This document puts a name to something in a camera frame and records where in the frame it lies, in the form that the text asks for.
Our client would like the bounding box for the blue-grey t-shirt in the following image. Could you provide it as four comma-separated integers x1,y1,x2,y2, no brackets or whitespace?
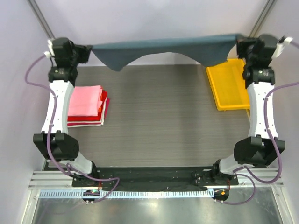
92,34,243,71

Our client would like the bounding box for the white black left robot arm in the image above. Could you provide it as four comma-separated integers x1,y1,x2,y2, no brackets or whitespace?
33,37,99,187

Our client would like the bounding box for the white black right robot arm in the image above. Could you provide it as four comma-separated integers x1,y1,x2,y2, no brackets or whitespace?
209,34,293,185

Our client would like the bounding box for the yellow plastic tray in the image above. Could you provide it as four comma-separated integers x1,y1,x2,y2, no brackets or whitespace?
206,58,250,111

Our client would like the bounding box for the red folded t-shirt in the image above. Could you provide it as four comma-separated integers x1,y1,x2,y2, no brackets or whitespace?
67,86,110,127

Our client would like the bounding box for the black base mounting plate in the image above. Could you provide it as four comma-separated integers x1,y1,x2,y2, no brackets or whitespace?
71,166,239,187

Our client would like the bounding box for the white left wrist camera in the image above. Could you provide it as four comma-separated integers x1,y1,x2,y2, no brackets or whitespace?
44,39,55,59

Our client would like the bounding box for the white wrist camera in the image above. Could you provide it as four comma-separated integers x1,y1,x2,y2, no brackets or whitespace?
44,39,55,59
272,36,293,59

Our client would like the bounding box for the right aluminium corner post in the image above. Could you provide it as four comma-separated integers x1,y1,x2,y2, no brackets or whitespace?
249,0,277,37

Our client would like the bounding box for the aluminium corner post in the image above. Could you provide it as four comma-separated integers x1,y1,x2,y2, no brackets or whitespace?
249,0,277,37
27,0,55,39

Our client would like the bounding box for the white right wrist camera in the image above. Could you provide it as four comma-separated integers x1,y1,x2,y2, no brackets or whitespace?
272,36,293,59

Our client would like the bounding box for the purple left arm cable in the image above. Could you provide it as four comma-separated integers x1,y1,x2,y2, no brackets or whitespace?
25,53,120,203

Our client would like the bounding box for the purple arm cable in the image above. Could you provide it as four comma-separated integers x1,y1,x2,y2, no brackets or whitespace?
25,53,120,203
214,39,299,206

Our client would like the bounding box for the left aluminium corner post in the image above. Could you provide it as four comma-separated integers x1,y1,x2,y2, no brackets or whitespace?
27,0,55,39

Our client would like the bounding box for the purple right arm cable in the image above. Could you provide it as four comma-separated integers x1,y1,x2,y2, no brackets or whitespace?
214,39,299,206

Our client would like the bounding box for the aluminium frame rail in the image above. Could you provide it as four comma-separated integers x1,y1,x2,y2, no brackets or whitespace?
28,168,284,189

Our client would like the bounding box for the slotted grey cable duct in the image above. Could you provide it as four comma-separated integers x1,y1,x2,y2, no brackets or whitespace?
39,189,214,199

